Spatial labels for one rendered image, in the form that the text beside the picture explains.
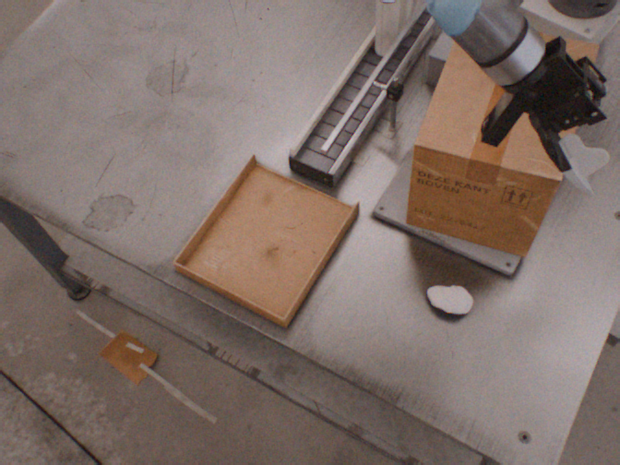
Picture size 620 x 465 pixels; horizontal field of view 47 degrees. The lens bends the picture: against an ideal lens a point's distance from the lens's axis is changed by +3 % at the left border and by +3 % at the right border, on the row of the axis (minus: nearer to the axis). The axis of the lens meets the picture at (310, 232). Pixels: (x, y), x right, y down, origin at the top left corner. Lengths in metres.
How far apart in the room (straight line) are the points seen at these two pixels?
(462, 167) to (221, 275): 0.53
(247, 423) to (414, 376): 0.95
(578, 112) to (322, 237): 0.63
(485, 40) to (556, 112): 0.15
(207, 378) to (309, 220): 0.92
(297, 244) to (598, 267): 0.58
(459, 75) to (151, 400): 1.41
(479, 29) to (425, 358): 0.66
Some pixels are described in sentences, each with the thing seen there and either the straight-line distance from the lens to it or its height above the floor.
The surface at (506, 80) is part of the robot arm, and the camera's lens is 0.93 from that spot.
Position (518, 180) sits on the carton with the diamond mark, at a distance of 1.20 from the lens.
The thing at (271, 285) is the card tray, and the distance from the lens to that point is 1.38.
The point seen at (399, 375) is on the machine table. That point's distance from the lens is 1.31.
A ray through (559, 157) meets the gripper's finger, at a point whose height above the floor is 1.29.
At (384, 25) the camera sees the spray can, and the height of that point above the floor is 0.98.
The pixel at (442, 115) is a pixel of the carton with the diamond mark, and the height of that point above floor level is 1.12.
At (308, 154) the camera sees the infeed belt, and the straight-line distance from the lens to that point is 1.47.
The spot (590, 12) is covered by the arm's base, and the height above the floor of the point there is 0.94.
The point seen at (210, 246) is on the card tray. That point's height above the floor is 0.83.
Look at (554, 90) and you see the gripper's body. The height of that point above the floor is 1.35.
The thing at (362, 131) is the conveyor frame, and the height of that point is 0.88.
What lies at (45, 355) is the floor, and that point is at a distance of 2.41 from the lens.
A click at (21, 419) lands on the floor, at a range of 2.37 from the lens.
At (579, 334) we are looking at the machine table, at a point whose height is 0.83.
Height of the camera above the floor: 2.07
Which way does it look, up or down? 61 degrees down
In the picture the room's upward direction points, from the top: 8 degrees counter-clockwise
